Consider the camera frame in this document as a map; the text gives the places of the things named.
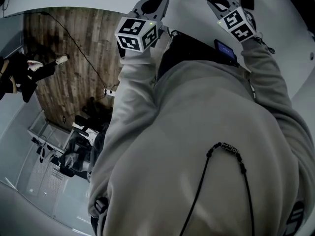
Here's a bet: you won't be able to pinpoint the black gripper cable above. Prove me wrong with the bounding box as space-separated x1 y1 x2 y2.
255 32 276 54

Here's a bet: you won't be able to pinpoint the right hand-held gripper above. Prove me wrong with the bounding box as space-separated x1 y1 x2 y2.
206 0 259 43

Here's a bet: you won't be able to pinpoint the plastic wrapped black chair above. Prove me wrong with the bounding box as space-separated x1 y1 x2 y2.
58 135 95 179

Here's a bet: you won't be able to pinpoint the person's right forearm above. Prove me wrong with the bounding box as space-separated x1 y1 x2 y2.
240 37 300 118

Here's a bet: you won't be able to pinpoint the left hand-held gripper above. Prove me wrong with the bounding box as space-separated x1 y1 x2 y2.
115 0 170 53

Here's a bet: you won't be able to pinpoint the black floor cable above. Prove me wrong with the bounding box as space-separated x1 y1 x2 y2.
40 11 109 93

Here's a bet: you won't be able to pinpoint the operator in beige sweater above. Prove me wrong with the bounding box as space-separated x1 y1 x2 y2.
87 58 315 236

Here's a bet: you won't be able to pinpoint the black strap buckle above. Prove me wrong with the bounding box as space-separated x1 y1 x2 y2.
94 197 109 217
285 201 306 233

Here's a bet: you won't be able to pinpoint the person's left forearm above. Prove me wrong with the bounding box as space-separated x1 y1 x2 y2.
112 47 163 137

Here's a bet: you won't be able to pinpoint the black bead necklace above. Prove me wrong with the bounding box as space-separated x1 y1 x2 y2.
179 141 256 236

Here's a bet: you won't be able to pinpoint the black swivel chair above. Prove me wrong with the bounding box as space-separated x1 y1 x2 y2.
73 96 111 135

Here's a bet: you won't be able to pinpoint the person's black trousers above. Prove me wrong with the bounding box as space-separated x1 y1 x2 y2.
157 29 241 83

